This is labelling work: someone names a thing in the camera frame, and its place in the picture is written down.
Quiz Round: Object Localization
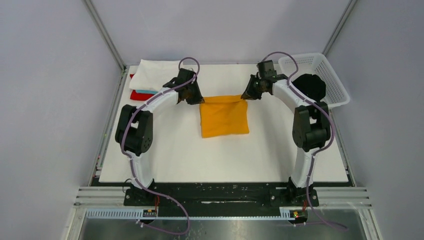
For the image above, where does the yellow t shirt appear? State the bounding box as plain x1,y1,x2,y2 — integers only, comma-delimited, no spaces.
199,95,250,138

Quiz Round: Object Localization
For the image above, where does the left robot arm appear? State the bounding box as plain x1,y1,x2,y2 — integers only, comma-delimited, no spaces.
114,68,203,206

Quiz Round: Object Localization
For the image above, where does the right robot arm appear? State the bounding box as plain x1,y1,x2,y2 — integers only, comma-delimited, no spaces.
241,60,332,206

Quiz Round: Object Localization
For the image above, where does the white folded t shirt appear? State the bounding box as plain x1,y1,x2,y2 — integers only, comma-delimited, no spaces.
129,59,179,92

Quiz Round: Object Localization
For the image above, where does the black t shirt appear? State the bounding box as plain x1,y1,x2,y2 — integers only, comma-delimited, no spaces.
292,73,327,102

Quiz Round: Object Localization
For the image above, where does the white plastic basket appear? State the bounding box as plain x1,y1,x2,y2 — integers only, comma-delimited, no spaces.
278,53,351,109

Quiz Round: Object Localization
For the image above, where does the blue folded t shirt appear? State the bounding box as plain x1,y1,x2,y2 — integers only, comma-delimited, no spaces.
135,90,157,95

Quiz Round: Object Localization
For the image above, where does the red folded t shirt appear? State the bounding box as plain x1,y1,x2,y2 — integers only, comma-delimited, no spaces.
129,73,158,101

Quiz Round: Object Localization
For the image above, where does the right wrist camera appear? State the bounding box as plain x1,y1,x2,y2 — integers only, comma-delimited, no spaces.
256,60,277,79

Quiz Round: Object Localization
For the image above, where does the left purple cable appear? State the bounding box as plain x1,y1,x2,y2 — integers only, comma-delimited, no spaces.
119,56,202,236

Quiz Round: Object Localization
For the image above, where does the purple cable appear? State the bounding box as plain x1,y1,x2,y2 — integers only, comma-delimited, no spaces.
259,51,349,232
119,56,202,236

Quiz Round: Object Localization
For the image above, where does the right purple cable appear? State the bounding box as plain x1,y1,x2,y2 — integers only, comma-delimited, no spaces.
259,51,349,232

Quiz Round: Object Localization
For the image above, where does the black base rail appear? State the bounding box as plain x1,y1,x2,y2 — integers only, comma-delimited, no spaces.
78,182,348,218

